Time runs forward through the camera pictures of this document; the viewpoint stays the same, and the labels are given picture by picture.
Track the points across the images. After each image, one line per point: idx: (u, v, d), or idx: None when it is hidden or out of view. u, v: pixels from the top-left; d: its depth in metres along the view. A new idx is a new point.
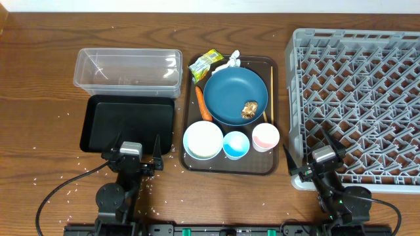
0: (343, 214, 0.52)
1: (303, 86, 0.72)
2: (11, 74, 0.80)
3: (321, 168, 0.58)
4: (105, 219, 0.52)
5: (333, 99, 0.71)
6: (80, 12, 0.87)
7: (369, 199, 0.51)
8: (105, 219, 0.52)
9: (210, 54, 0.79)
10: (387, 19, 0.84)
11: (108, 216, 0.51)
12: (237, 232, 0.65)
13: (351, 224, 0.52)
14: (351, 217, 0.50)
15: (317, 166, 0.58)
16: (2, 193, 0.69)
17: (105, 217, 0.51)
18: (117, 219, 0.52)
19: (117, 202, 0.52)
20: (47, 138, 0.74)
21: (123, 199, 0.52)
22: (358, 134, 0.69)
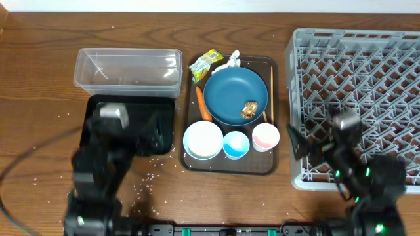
0: (373, 188, 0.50)
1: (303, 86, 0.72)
2: (11, 74, 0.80)
3: (347, 137, 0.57)
4: (83, 183, 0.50)
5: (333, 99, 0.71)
6: (80, 12, 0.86)
7: (402, 168, 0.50)
8: (83, 186, 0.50)
9: (210, 54, 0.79)
10: (388, 18, 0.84)
11: (85, 181, 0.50)
12: (237, 232, 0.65)
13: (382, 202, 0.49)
14: (384, 189, 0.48)
15: (344, 135, 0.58)
16: (2, 193, 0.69)
17: (82, 181, 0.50)
18: (94, 184, 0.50)
19: (95, 164, 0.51)
20: (47, 137, 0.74)
21: (101, 162, 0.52)
22: None
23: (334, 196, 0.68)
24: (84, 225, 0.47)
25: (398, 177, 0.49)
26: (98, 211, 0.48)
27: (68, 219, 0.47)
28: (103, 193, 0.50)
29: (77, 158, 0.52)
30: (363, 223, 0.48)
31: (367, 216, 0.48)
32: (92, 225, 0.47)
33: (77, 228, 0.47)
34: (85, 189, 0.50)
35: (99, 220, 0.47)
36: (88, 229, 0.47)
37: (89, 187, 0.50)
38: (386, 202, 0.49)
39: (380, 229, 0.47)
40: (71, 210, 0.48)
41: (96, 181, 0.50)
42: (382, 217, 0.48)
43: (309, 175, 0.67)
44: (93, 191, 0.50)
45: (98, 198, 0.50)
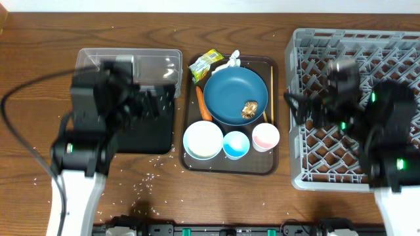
0: (384, 113, 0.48)
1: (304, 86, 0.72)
2: (12, 74, 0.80)
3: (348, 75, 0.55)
4: (79, 111, 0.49)
5: None
6: (80, 12, 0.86)
7: (408, 88, 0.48)
8: (79, 115, 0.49)
9: (210, 54, 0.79)
10: (387, 19, 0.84)
11: (84, 98, 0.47)
12: (237, 232, 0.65)
13: (394, 126, 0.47)
14: (394, 108, 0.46)
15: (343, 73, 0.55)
16: (2, 193, 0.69)
17: (79, 97, 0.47)
18: (92, 114, 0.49)
19: (97, 80, 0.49)
20: (47, 137, 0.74)
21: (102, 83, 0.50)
22: None
23: (334, 196, 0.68)
24: (74, 155, 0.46)
25: (409, 98, 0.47)
26: (92, 143, 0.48)
27: (57, 146, 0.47)
28: (100, 122, 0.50)
29: (73, 78, 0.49)
30: (379, 161, 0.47)
31: (382, 151, 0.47)
32: (85, 154, 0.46)
33: (69, 157, 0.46)
34: (83, 120, 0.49)
35: (90, 150, 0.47)
36: (81, 158, 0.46)
37: (86, 119, 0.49)
38: (397, 130, 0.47)
39: (401, 166, 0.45)
40: (62, 140, 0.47)
41: (94, 109, 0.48)
42: (394, 151, 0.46)
43: (310, 175, 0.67)
44: (90, 121, 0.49)
45: (95, 129, 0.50)
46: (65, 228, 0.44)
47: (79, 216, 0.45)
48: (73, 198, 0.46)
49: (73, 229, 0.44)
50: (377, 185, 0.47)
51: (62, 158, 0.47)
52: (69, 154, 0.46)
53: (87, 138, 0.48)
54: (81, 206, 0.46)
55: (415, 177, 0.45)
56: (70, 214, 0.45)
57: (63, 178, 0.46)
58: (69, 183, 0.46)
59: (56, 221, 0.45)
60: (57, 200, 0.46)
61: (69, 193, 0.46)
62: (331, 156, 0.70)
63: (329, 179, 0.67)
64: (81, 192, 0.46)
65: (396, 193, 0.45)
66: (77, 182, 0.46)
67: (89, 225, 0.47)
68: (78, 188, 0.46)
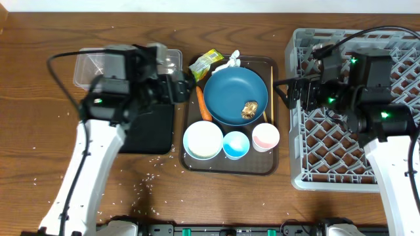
0: (365, 71, 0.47)
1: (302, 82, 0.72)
2: (11, 74, 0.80)
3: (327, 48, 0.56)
4: (109, 74, 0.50)
5: None
6: (80, 12, 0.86)
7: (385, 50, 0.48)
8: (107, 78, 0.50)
9: (210, 54, 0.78)
10: (388, 19, 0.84)
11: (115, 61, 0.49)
12: (237, 232, 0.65)
13: (373, 84, 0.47)
14: (370, 63, 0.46)
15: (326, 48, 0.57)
16: (2, 194, 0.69)
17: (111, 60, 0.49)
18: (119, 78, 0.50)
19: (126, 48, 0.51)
20: (46, 137, 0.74)
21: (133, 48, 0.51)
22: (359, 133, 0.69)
23: (334, 196, 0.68)
24: (101, 108, 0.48)
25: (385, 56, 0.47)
26: (117, 101, 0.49)
27: (87, 100, 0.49)
28: (127, 85, 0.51)
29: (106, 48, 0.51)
30: (366, 115, 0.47)
31: (368, 107, 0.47)
32: (111, 110, 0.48)
33: (96, 110, 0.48)
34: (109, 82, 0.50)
35: (114, 108, 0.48)
36: (107, 113, 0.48)
37: (114, 81, 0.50)
38: (377, 87, 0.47)
39: (385, 116, 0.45)
40: (90, 96, 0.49)
41: (122, 72, 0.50)
42: (377, 105, 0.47)
43: (310, 176, 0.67)
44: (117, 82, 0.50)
45: (121, 92, 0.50)
46: (84, 167, 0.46)
47: (98, 159, 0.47)
48: (98, 140, 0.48)
49: (92, 169, 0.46)
50: (367, 140, 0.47)
51: (88, 110, 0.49)
52: (96, 107, 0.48)
53: (115, 96, 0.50)
54: (102, 149, 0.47)
55: (399, 128, 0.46)
56: (90, 155, 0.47)
57: (89, 124, 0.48)
58: (94, 128, 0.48)
59: (76, 160, 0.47)
60: (80, 140, 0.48)
61: (92, 136, 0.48)
62: (331, 156, 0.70)
63: (329, 179, 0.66)
64: (104, 137, 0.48)
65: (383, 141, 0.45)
66: (102, 130, 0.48)
67: (104, 172, 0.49)
68: (102, 133, 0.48)
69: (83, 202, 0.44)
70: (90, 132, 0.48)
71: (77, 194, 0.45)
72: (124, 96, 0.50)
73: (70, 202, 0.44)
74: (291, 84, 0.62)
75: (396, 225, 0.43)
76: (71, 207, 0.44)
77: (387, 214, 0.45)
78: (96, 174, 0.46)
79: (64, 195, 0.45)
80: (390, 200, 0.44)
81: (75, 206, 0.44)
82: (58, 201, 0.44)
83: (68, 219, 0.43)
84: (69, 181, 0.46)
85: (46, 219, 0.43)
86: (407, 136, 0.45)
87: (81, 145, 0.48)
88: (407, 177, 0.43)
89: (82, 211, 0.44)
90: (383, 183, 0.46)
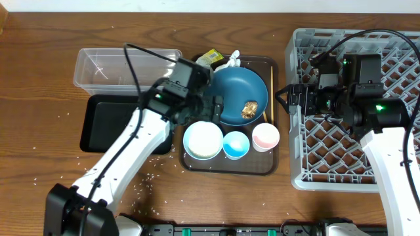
0: (356, 69, 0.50)
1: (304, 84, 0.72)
2: (11, 74, 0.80)
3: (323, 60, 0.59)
4: (173, 78, 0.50)
5: None
6: (80, 12, 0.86)
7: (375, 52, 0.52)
8: (173, 78, 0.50)
9: (210, 54, 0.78)
10: (388, 19, 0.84)
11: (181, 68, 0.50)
12: (237, 232, 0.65)
13: (365, 81, 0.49)
14: (360, 60, 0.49)
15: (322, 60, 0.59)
16: (2, 194, 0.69)
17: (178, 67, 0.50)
18: (184, 78, 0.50)
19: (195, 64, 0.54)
20: (47, 137, 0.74)
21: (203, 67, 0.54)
22: None
23: (334, 196, 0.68)
24: (155, 104, 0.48)
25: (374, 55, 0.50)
26: (175, 102, 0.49)
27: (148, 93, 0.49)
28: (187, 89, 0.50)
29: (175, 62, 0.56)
30: (362, 109, 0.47)
31: (362, 101, 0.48)
32: (166, 107, 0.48)
33: (153, 103, 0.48)
34: (175, 76, 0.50)
35: (169, 106, 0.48)
36: (161, 109, 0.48)
37: (178, 75, 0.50)
38: (370, 83, 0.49)
39: (380, 109, 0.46)
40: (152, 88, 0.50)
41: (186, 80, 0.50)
42: (371, 99, 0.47)
43: (309, 176, 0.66)
44: (179, 80, 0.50)
45: (180, 92, 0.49)
46: (129, 147, 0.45)
47: (143, 144, 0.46)
48: (147, 128, 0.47)
49: (134, 151, 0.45)
50: (363, 133, 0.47)
51: (147, 101, 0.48)
52: (155, 101, 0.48)
53: (172, 98, 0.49)
54: (150, 137, 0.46)
55: (394, 120, 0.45)
56: (138, 138, 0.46)
57: (145, 112, 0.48)
58: (148, 116, 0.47)
59: (123, 138, 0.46)
60: (131, 124, 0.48)
61: (145, 122, 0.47)
62: (331, 156, 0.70)
63: (329, 179, 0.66)
64: (155, 126, 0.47)
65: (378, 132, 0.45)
66: (153, 122, 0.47)
67: (143, 157, 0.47)
68: (153, 121, 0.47)
69: (117, 176, 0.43)
70: (143, 117, 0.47)
71: (115, 167, 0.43)
72: (183, 96, 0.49)
73: (106, 172, 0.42)
74: (289, 89, 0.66)
75: (395, 218, 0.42)
76: (105, 177, 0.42)
77: (386, 207, 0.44)
78: (136, 156, 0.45)
79: (104, 163, 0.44)
80: (388, 191, 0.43)
81: (109, 179, 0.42)
82: (96, 168, 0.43)
83: (100, 187, 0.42)
84: (110, 153, 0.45)
85: (81, 180, 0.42)
86: (401, 128, 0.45)
87: (132, 128, 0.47)
88: (403, 166, 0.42)
89: (114, 184, 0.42)
90: (380, 176, 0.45)
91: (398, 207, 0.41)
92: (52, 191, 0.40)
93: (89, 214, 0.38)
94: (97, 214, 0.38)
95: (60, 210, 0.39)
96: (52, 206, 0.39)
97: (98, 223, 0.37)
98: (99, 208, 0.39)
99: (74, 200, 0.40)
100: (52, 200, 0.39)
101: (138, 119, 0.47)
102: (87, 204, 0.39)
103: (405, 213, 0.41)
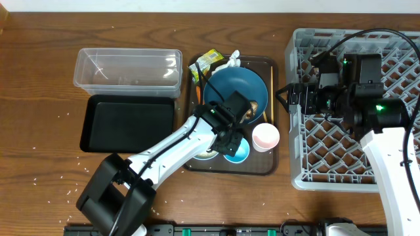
0: (357, 68, 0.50)
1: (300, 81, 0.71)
2: (11, 74, 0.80)
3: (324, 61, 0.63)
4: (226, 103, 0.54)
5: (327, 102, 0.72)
6: (80, 12, 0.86)
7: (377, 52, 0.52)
8: (227, 103, 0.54)
9: (210, 54, 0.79)
10: (388, 19, 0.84)
11: (237, 98, 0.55)
12: (237, 233, 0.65)
13: (365, 81, 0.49)
14: (360, 60, 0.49)
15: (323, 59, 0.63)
16: (3, 194, 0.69)
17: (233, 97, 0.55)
18: (241, 102, 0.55)
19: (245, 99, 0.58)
20: (47, 137, 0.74)
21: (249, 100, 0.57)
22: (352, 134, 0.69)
23: (335, 196, 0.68)
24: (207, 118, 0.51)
25: (375, 54, 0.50)
26: (226, 120, 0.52)
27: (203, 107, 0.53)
28: (238, 111, 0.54)
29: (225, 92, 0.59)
30: (361, 109, 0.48)
31: (361, 101, 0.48)
32: (217, 122, 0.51)
33: (207, 116, 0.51)
34: (231, 98, 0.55)
35: (220, 122, 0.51)
36: (212, 122, 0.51)
37: (235, 99, 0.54)
38: (370, 83, 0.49)
39: (380, 109, 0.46)
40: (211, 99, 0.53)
41: (238, 107, 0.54)
42: (370, 99, 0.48)
43: (309, 175, 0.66)
44: (235, 103, 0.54)
45: (231, 113, 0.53)
46: (182, 145, 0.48)
47: (193, 145, 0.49)
48: (199, 133, 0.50)
49: (184, 149, 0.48)
50: (363, 133, 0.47)
51: (203, 112, 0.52)
52: (208, 115, 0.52)
53: (223, 117, 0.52)
54: (199, 142, 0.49)
55: (394, 121, 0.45)
56: (189, 139, 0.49)
57: (199, 120, 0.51)
58: (201, 124, 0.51)
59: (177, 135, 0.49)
60: (186, 124, 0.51)
61: (199, 126, 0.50)
62: (331, 156, 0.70)
63: (329, 179, 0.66)
64: (206, 134, 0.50)
65: (378, 133, 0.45)
66: (203, 135, 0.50)
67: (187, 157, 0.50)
68: (205, 130, 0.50)
69: (166, 164, 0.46)
70: (197, 123, 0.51)
71: (167, 156, 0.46)
72: (232, 117, 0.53)
73: (159, 157, 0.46)
74: (289, 88, 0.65)
75: (394, 218, 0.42)
76: (156, 162, 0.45)
77: (385, 206, 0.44)
78: (184, 154, 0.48)
79: (157, 149, 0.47)
80: (388, 191, 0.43)
81: (159, 164, 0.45)
82: (149, 151, 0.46)
83: (149, 168, 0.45)
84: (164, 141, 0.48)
85: (134, 156, 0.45)
86: (401, 128, 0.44)
87: (186, 128, 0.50)
88: (403, 166, 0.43)
89: (161, 170, 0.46)
90: (379, 176, 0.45)
91: (398, 207, 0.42)
92: (109, 159, 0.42)
93: (135, 191, 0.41)
94: (144, 193, 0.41)
95: (108, 179, 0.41)
96: (105, 173, 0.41)
97: (141, 200, 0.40)
98: (145, 187, 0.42)
99: (123, 174, 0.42)
100: (105, 168, 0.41)
101: (194, 122, 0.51)
102: (136, 181, 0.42)
103: (405, 212, 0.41)
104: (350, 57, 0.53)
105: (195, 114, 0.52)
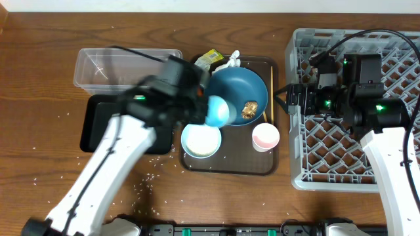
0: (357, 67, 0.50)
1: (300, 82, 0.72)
2: (11, 74, 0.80)
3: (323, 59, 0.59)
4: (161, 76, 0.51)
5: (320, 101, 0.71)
6: (80, 12, 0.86)
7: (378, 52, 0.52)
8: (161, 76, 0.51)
9: (210, 54, 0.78)
10: (388, 19, 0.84)
11: (170, 67, 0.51)
12: (237, 233, 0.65)
13: (366, 81, 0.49)
14: (360, 60, 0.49)
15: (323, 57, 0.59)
16: (2, 194, 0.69)
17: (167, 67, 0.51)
18: (169, 82, 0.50)
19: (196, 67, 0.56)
20: (47, 137, 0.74)
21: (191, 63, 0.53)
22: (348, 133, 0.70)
23: (335, 196, 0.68)
24: (137, 107, 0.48)
25: (375, 54, 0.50)
26: (157, 104, 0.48)
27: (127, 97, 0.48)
28: (174, 90, 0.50)
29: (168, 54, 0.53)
30: (362, 109, 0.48)
31: (361, 101, 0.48)
32: (147, 110, 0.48)
33: (134, 106, 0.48)
34: (157, 84, 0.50)
35: (152, 107, 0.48)
36: (142, 110, 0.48)
37: (161, 84, 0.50)
38: (370, 83, 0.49)
39: (380, 109, 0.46)
40: (133, 90, 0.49)
41: (173, 78, 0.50)
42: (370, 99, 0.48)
43: (309, 176, 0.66)
44: (163, 87, 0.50)
45: (165, 97, 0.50)
46: (109, 164, 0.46)
47: (120, 158, 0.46)
48: (125, 139, 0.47)
49: (112, 168, 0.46)
50: (363, 133, 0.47)
51: (126, 106, 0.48)
52: (135, 103, 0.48)
53: (159, 97, 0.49)
54: (126, 151, 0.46)
55: (394, 120, 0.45)
56: (115, 152, 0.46)
57: (123, 119, 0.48)
58: (126, 124, 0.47)
59: (100, 155, 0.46)
60: (108, 135, 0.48)
61: (123, 134, 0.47)
62: (331, 156, 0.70)
63: (329, 179, 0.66)
64: (134, 136, 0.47)
65: (378, 133, 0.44)
66: (132, 128, 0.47)
67: (124, 173, 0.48)
68: (132, 129, 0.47)
69: (93, 203, 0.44)
70: (121, 128, 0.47)
71: (90, 192, 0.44)
72: (167, 100, 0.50)
73: (81, 200, 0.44)
74: (289, 89, 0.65)
75: (394, 217, 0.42)
76: (81, 204, 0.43)
77: (386, 207, 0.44)
78: (113, 176, 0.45)
79: (79, 189, 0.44)
80: (388, 191, 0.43)
81: (86, 204, 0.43)
82: (70, 195, 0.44)
83: (76, 217, 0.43)
84: (86, 175, 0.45)
85: (55, 210, 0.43)
86: (401, 127, 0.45)
87: (109, 139, 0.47)
88: (403, 166, 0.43)
89: (89, 210, 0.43)
90: (380, 175, 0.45)
91: (398, 207, 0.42)
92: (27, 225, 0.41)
93: None
94: None
95: None
96: None
97: None
98: None
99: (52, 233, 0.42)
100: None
101: (115, 130, 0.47)
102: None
103: (405, 212, 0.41)
104: (350, 57, 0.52)
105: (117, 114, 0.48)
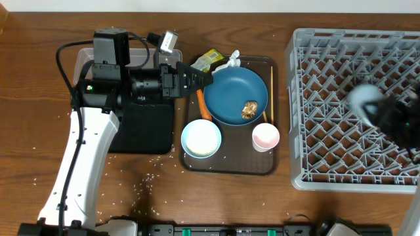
0: None
1: (304, 86, 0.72)
2: (11, 74, 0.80)
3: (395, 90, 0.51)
4: (98, 59, 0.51)
5: (316, 99, 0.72)
6: (80, 12, 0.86)
7: None
8: (98, 58, 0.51)
9: (210, 54, 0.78)
10: (388, 18, 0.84)
11: (102, 44, 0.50)
12: (237, 232, 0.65)
13: None
14: None
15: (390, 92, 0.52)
16: (2, 193, 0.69)
17: (99, 45, 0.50)
18: (111, 63, 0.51)
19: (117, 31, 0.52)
20: (46, 138, 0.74)
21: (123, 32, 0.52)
22: (359, 134, 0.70)
23: (335, 197, 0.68)
24: (93, 94, 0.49)
25: None
26: (110, 88, 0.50)
27: (79, 88, 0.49)
28: (118, 71, 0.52)
29: (97, 31, 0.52)
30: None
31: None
32: (104, 96, 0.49)
33: (88, 96, 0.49)
34: (100, 69, 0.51)
35: (105, 93, 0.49)
36: (98, 98, 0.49)
37: (104, 68, 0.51)
38: None
39: None
40: (81, 83, 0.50)
41: (113, 58, 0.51)
42: None
43: (310, 176, 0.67)
44: (109, 69, 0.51)
45: (111, 80, 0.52)
46: (81, 155, 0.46)
47: (92, 147, 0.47)
48: (91, 128, 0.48)
49: (86, 157, 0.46)
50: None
51: (81, 99, 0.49)
52: (89, 94, 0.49)
53: (106, 81, 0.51)
54: (96, 137, 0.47)
55: None
56: (85, 143, 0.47)
57: (83, 110, 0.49)
58: (86, 115, 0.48)
59: (71, 149, 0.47)
60: (73, 130, 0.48)
61: (87, 123, 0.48)
62: (331, 156, 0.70)
63: (329, 179, 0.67)
64: (99, 124, 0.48)
65: None
66: (94, 116, 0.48)
67: (100, 160, 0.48)
68: (95, 119, 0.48)
69: (80, 192, 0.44)
70: (83, 119, 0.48)
71: (73, 184, 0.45)
72: (115, 82, 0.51)
73: (67, 193, 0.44)
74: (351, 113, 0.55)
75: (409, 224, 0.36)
76: (68, 198, 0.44)
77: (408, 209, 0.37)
78: (90, 164, 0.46)
79: (62, 185, 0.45)
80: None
81: (73, 196, 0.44)
82: (55, 192, 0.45)
83: (67, 210, 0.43)
84: (64, 173, 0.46)
85: (44, 211, 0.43)
86: None
87: (75, 134, 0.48)
88: None
89: (78, 200, 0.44)
90: None
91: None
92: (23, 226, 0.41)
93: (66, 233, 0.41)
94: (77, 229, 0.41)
95: None
96: None
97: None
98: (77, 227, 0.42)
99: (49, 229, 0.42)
100: None
101: (79, 123, 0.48)
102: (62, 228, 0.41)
103: None
104: None
105: (74, 107, 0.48)
